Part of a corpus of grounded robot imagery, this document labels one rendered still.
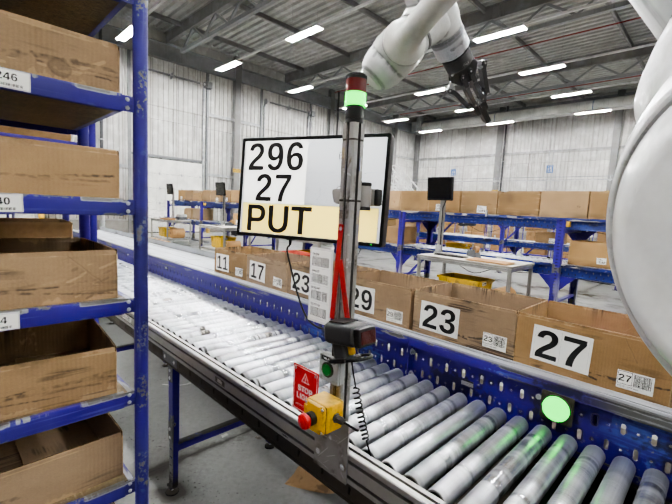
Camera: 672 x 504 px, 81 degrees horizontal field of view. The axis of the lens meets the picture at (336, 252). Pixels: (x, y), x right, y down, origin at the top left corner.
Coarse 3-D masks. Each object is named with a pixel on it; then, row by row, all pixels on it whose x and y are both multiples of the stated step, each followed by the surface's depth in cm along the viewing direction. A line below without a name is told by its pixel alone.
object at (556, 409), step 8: (544, 400) 114; (552, 400) 112; (560, 400) 111; (544, 408) 114; (552, 408) 112; (560, 408) 111; (568, 408) 110; (552, 416) 113; (560, 416) 111; (568, 416) 110
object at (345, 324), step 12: (336, 324) 91; (348, 324) 89; (360, 324) 89; (324, 336) 93; (336, 336) 90; (348, 336) 87; (360, 336) 86; (372, 336) 88; (336, 348) 92; (348, 348) 91; (360, 348) 86; (336, 360) 92
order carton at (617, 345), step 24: (528, 312) 132; (552, 312) 145; (576, 312) 140; (600, 312) 135; (528, 336) 124; (600, 336) 110; (624, 336) 106; (528, 360) 124; (600, 360) 110; (624, 360) 106; (648, 360) 103; (600, 384) 111
